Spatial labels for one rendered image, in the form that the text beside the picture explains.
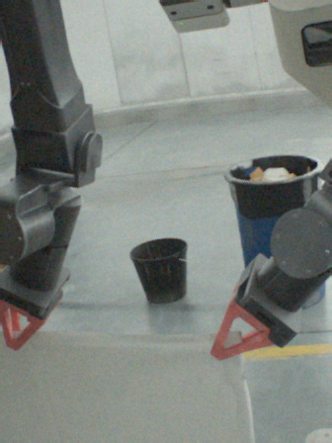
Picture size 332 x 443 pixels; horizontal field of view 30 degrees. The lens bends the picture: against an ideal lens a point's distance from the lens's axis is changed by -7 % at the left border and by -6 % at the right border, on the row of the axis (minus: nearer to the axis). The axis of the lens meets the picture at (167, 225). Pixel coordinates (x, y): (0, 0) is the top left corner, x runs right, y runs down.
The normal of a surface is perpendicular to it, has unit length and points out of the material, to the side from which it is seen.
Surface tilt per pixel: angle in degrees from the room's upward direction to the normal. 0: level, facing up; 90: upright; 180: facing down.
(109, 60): 90
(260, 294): 46
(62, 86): 94
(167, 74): 90
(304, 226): 75
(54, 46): 104
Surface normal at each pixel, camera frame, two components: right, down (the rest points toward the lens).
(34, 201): 0.93, 0.20
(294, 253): -0.49, 0.09
